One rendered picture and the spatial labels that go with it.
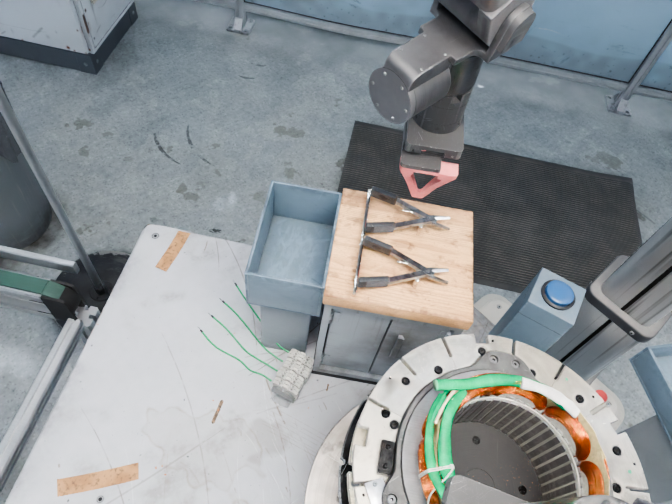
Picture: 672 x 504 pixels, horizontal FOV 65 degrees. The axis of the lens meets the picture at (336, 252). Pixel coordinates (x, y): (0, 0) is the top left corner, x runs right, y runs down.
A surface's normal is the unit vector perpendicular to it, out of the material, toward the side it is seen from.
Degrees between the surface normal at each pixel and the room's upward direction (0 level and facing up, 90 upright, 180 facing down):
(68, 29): 90
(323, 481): 0
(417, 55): 11
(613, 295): 90
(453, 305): 0
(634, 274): 90
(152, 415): 0
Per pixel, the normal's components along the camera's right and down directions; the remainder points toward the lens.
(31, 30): -0.18, 0.80
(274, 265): 0.11, -0.55
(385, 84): -0.74, 0.53
